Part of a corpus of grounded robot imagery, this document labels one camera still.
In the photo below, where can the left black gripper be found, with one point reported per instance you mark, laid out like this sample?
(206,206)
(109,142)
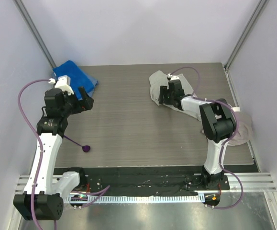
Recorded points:
(85,104)

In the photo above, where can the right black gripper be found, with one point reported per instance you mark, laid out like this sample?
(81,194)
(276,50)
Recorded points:
(163,90)

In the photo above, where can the grey cloth napkin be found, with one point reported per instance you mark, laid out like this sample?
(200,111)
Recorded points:
(159,79)

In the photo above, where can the purple metal spoon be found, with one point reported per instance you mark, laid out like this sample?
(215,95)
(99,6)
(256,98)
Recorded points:
(85,148)

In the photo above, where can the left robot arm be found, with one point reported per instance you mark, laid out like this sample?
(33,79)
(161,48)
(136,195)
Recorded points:
(41,199)

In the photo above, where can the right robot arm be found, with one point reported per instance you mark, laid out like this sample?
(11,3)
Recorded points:
(212,170)

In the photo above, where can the blue folded towel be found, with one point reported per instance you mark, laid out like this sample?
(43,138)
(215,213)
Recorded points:
(78,78)

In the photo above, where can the grey cloth pile in bowl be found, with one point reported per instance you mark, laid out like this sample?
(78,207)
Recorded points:
(241,129)

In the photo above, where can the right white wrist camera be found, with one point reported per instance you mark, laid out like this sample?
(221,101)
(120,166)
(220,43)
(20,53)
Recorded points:
(171,77)

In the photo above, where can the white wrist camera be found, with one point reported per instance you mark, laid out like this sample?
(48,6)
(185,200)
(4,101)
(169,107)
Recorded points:
(62,83)
(171,77)

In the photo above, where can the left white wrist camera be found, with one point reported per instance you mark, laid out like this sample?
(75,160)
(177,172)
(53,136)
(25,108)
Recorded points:
(62,83)

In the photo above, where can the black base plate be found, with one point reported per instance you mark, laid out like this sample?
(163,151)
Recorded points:
(146,179)

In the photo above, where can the white slotted cable duct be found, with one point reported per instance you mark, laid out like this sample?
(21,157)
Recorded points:
(81,199)

